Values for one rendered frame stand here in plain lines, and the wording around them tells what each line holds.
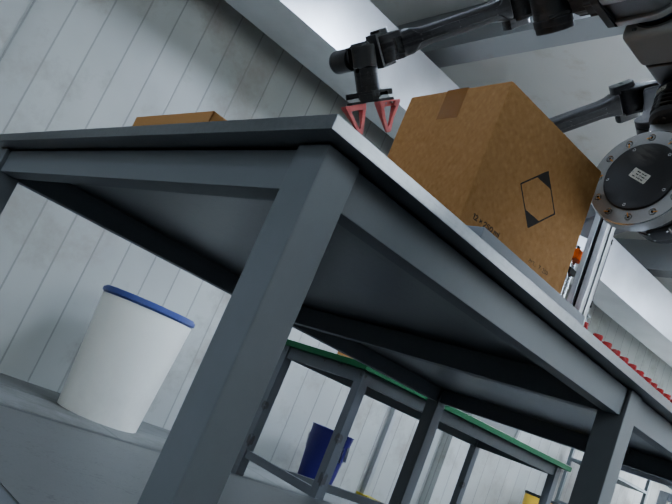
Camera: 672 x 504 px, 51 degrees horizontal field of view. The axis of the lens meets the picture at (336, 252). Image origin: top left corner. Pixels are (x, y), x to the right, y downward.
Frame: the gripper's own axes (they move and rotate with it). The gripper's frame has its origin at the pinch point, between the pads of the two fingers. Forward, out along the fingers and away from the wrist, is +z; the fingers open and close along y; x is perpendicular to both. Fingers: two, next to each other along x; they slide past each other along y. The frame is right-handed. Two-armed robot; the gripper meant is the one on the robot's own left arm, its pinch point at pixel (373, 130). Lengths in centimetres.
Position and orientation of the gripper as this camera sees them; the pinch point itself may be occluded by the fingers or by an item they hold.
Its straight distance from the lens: 170.2
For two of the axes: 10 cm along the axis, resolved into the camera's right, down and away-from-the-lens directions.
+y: -6.4, -0.6, 7.7
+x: -7.6, 2.4, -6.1
